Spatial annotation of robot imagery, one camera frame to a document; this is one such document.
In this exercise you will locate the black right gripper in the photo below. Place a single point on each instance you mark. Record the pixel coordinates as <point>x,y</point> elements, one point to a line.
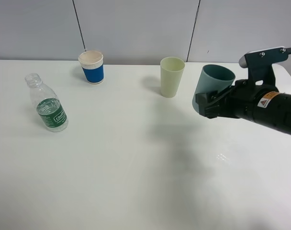
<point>236,101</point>

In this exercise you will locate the teal plastic cup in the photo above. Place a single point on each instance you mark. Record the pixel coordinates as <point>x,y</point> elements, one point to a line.
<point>212,78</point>

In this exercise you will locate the clear bottle green label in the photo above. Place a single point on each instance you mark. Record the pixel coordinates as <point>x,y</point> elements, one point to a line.
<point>47,104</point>

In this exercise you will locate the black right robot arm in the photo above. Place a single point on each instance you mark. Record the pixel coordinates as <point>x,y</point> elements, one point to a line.
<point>261,104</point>

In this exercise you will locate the pale green plastic cup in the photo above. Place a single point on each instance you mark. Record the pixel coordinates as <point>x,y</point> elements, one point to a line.
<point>171,70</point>

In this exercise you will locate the blue white paper cup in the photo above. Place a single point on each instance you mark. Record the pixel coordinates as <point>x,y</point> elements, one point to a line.
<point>92,65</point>

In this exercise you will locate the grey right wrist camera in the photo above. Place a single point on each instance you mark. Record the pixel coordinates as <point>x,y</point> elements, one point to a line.
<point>259,64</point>

